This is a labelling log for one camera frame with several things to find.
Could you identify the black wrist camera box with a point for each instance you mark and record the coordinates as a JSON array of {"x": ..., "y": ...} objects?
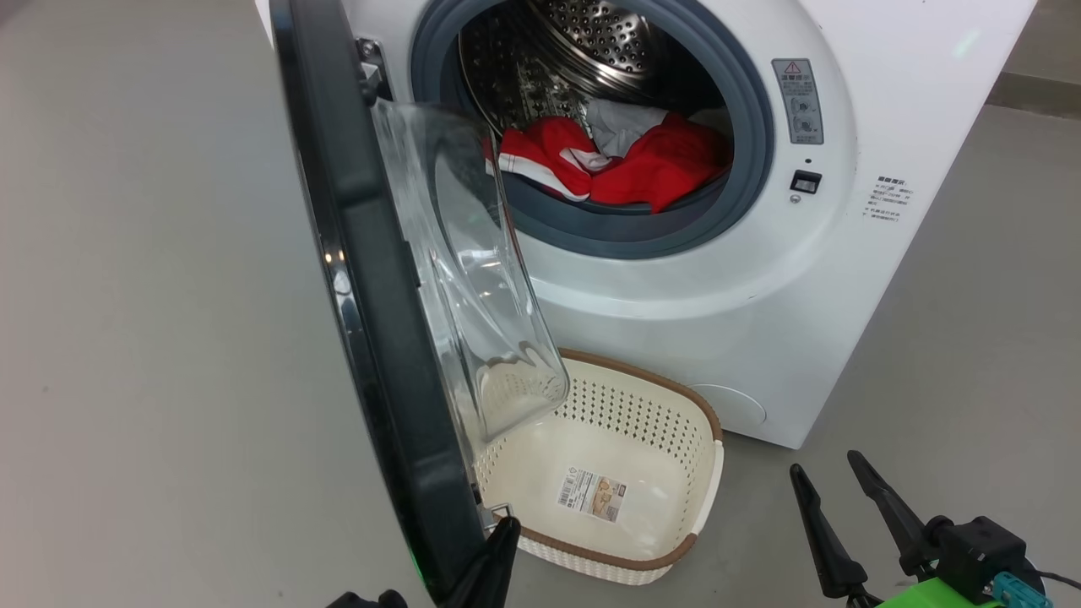
[
  {"x": 980, "y": 553},
  {"x": 363, "y": 599}
]

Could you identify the cream perforated basket brown rim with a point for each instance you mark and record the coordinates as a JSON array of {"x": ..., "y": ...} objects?
[{"x": 642, "y": 447}]

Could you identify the black door lock socket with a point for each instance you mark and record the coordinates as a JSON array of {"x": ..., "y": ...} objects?
[{"x": 806, "y": 181}]

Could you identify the white product label sticker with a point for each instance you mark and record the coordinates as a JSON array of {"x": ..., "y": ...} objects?
[{"x": 591, "y": 496}]

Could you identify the white front-load washing machine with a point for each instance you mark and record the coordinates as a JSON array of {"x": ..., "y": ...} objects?
[{"x": 760, "y": 295}]

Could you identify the red and white garment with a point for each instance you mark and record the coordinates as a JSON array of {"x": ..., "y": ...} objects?
[{"x": 667, "y": 165}]

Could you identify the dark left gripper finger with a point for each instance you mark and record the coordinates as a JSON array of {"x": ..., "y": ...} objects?
[{"x": 490, "y": 574}]

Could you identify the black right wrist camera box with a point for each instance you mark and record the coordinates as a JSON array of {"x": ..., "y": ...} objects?
[{"x": 980, "y": 553}]

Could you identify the black round glass washer door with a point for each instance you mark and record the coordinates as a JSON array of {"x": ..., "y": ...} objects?
[{"x": 380, "y": 338}]

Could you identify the grey metal door hinge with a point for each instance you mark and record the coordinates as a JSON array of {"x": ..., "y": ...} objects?
[{"x": 372, "y": 72}]

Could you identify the silver door latch hook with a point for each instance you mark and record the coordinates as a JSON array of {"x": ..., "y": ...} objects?
[{"x": 498, "y": 512}]

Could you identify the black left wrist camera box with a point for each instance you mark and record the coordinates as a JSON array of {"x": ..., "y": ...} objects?
[{"x": 363, "y": 599}]

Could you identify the grey skirting board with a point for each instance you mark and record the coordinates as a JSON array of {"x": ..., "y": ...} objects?
[{"x": 1039, "y": 93}]

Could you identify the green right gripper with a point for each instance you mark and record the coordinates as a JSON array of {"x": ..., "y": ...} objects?
[{"x": 946, "y": 595}]

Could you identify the grey warning label sticker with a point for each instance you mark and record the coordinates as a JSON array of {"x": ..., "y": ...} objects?
[{"x": 798, "y": 101}]

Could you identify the round white filter cover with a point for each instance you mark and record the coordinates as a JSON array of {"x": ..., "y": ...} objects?
[{"x": 735, "y": 405}]

